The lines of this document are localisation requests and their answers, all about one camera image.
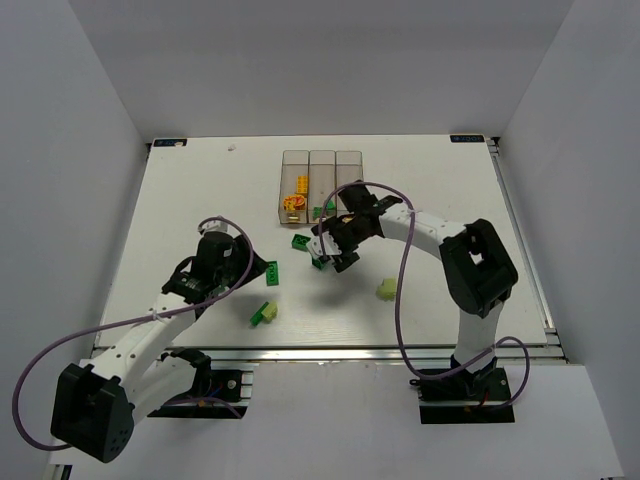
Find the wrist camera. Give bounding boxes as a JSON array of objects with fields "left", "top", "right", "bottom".
[
  {"left": 306, "top": 232, "right": 341, "bottom": 262},
  {"left": 197, "top": 219, "right": 228, "bottom": 236}
]

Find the left clear container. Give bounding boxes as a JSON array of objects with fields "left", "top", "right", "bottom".
[{"left": 278, "top": 150, "right": 310, "bottom": 224}]

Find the right clear container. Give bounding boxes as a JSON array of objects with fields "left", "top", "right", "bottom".
[{"left": 336, "top": 150, "right": 364, "bottom": 187}]

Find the green long lego brick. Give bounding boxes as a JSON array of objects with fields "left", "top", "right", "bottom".
[{"left": 265, "top": 261, "right": 279, "bottom": 286}]

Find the light green sloped lego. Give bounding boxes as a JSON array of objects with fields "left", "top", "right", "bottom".
[{"left": 376, "top": 278, "right": 397, "bottom": 301}]

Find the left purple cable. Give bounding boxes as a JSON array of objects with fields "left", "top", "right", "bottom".
[{"left": 12, "top": 216, "right": 256, "bottom": 451}]

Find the light green lego on plate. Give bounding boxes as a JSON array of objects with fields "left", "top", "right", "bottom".
[{"left": 261, "top": 302, "right": 278, "bottom": 323}]

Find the green 2x3 lego brick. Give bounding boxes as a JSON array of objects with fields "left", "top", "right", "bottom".
[{"left": 291, "top": 234, "right": 311, "bottom": 251}]

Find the yellow lego brick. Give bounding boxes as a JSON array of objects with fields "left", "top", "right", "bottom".
[{"left": 295, "top": 175, "right": 309, "bottom": 196}]

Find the orange round lego piece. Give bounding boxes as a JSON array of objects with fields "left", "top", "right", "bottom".
[{"left": 283, "top": 194, "right": 307, "bottom": 211}]

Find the middle clear container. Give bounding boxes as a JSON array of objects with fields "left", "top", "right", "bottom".
[{"left": 307, "top": 150, "right": 336, "bottom": 224}]

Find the green sloped lego brick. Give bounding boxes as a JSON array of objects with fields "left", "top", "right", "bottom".
[{"left": 311, "top": 256, "right": 331, "bottom": 271}]

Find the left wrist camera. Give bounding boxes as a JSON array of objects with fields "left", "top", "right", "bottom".
[{"left": 197, "top": 219, "right": 228, "bottom": 236}]

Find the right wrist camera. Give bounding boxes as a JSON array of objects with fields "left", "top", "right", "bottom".
[{"left": 306, "top": 232, "right": 341, "bottom": 262}]

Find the green flat lego plate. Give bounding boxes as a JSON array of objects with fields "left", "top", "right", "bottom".
[{"left": 250, "top": 302, "right": 269, "bottom": 327}]

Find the left blue label sticker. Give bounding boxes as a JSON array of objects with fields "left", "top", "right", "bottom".
[{"left": 152, "top": 138, "right": 187, "bottom": 148}]

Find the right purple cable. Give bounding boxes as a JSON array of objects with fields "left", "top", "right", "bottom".
[{"left": 322, "top": 183, "right": 530, "bottom": 412}]

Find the blue label sticker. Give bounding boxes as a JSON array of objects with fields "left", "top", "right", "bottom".
[
  {"left": 449, "top": 134, "right": 485, "bottom": 143},
  {"left": 152, "top": 138, "right": 187, "bottom": 148}
]

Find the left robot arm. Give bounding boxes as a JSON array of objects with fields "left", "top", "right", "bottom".
[{"left": 51, "top": 231, "right": 268, "bottom": 463}]

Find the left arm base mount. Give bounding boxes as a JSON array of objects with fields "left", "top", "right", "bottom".
[{"left": 149, "top": 348, "right": 247, "bottom": 419}]

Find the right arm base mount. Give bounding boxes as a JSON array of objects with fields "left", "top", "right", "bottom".
[{"left": 409, "top": 367, "right": 515, "bottom": 425}]

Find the purple cable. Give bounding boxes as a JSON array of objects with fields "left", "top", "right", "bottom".
[
  {"left": 322, "top": 183, "right": 530, "bottom": 412},
  {"left": 12, "top": 216, "right": 256, "bottom": 451}
]

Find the clear container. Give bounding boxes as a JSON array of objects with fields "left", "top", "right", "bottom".
[
  {"left": 336, "top": 150, "right": 364, "bottom": 187},
  {"left": 307, "top": 150, "right": 336, "bottom": 224},
  {"left": 278, "top": 150, "right": 310, "bottom": 224}
]

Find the right blue label sticker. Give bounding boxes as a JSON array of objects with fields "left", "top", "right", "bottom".
[{"left": 449, "top": 134, "right": 485, "bottom": 143}]

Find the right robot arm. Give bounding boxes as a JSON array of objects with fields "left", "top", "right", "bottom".
[{"left": 306, "top": 181, "right": 519, "bottom": 381}]

